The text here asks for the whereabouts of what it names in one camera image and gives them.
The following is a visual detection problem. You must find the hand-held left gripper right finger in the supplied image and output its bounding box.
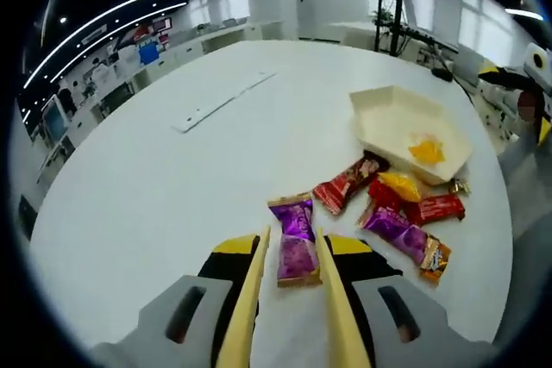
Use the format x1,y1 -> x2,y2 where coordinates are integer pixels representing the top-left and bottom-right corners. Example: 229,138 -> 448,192
323,234 -> 497,368

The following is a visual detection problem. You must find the orange brown food packet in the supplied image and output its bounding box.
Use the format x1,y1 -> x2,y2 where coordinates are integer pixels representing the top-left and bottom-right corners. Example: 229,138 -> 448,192
419,234 -> 453,286

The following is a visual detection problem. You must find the white mesh chair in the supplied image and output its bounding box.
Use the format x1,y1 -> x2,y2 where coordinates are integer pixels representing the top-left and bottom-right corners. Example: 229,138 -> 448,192
495,124 -> 551,235

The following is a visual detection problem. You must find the white table cable cover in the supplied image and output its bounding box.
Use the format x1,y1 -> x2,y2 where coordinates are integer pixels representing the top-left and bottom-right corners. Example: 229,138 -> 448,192
171,71 -> 277,133

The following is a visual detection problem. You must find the beige hexagonal container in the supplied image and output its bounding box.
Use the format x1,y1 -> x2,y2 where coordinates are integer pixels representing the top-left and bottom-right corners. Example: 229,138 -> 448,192
348,84 -> 473,186

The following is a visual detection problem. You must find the black screen stand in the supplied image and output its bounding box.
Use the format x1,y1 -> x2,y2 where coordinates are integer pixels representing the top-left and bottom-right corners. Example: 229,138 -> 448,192
373,0 -> 409,57

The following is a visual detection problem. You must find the black office chair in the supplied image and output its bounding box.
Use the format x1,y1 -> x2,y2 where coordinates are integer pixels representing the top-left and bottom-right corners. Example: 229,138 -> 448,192
19,195 -> 38,240

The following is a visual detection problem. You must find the purple food packet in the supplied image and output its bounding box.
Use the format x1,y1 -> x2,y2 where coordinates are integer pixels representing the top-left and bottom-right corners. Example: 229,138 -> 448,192
357,206 -> 430,265
267,191 -> 323,288

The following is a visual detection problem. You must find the red food packet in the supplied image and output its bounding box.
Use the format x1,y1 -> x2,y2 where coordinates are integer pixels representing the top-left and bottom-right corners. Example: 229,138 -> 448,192
367,178 -> 405,210

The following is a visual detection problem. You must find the yellow food packet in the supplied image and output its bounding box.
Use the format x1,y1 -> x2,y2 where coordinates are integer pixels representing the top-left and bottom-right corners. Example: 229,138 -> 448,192
407,133 -> 448,165
378,172 -> 422,203

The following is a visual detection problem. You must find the red dark-ended food bar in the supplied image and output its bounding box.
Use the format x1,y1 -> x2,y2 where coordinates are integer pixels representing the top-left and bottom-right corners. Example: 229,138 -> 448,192
313,156 -> 392,215

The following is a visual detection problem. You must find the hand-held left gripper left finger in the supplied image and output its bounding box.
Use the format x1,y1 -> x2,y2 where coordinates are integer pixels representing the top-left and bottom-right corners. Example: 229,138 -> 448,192
92,233 -> 262,368

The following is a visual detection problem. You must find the blue box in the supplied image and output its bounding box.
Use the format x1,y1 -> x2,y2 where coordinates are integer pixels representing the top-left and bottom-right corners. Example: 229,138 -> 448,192
138,40 -> 160,65

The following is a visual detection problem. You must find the computer monitor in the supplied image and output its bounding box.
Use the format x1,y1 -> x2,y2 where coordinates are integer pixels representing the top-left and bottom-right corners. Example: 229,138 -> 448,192
42,94 -> 70,140

